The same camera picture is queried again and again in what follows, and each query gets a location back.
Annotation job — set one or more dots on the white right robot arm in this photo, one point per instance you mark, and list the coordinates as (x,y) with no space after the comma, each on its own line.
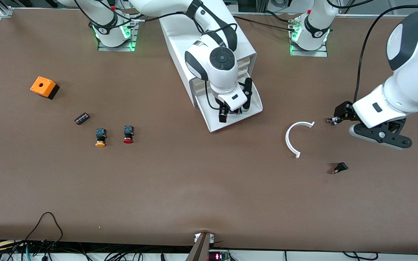
(216,72)

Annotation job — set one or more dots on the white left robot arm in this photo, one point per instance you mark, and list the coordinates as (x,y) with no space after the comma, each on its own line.
(416,72)

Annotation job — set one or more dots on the red mushroom push button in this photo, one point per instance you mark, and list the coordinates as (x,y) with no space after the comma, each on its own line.
(128,135)

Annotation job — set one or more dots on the yellow mushroom push button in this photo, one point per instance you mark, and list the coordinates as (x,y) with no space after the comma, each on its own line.
(100,137)

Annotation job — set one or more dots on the small chrome metal fitting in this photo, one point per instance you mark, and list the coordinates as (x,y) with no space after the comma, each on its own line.
(331,121)

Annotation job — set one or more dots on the white curved plastic arc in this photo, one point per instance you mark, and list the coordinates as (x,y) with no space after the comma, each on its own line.
(286,139)

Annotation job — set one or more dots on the small black connector block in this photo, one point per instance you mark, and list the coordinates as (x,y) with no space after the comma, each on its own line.
(82,119)

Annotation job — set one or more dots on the small device with red display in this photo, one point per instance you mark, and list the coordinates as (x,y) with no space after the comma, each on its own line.
(216,256)

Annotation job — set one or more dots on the small black red switch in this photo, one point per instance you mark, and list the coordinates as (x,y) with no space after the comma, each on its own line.
(342,166)

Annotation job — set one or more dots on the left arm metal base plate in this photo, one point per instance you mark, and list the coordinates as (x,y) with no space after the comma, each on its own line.
(308,53)

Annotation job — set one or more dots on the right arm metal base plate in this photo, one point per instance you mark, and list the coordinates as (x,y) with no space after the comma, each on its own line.
(135,32)

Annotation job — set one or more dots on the grey camera support post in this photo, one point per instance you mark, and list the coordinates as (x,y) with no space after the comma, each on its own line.
(200,250)

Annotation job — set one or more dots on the orange button enclosure box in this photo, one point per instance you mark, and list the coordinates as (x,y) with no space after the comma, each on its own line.
(42,86)

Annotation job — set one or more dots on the aluminium frame profile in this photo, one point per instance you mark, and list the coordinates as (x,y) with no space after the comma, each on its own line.
(0,8)

